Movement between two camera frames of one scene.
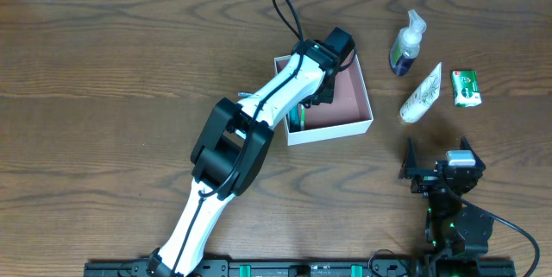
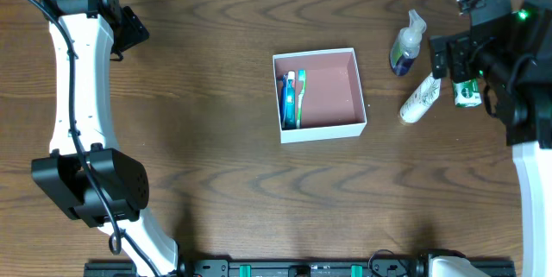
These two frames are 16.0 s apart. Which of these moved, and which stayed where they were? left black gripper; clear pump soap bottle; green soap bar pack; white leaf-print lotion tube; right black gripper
Moved: right black gripper; left black gripper
Stayed: green soap bar pack; white leaf-print lotion tube; clear pump soap bottle
